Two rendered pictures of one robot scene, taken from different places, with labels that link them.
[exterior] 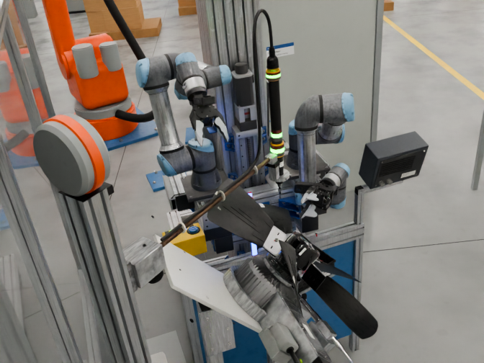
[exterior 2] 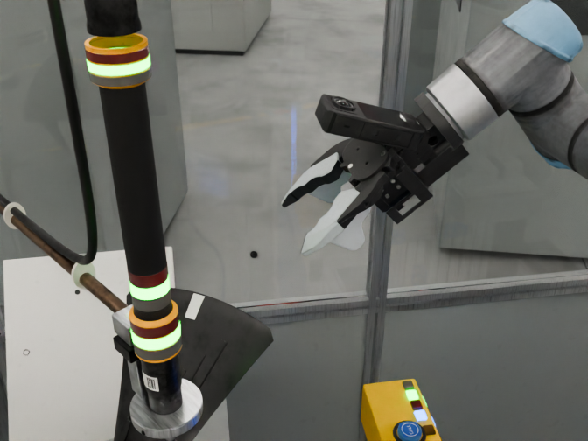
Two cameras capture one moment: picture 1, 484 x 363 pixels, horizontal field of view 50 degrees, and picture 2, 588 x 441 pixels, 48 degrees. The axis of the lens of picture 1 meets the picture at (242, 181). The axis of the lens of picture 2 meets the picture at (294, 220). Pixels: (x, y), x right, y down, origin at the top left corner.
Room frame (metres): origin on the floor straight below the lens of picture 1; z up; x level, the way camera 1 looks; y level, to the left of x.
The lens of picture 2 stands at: (1.65, -0.56, 1.95)
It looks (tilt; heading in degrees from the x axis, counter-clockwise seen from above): 31 degrees down; 98
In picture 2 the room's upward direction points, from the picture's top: straight up
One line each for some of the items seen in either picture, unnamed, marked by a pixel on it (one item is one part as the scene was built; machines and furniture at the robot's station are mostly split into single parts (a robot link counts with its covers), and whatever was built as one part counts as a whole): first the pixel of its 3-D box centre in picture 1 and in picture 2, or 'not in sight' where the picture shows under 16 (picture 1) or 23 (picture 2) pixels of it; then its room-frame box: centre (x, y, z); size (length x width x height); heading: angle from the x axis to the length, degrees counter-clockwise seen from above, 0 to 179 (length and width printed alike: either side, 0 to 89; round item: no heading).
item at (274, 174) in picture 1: (276, 165); (156, 369); (1.45, -0.12, 1.50); 0.09 x 0.07 x 0.10; 142
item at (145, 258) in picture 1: (139, 263); not in sight; (0.97, 0.26, 1.54); 0.10 x 0.07 x 0.08; 142
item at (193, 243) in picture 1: (184, 243); (399, 433); (1.72, 0.26, 1.02); 0.16 x 0.10 x 0.11; 107
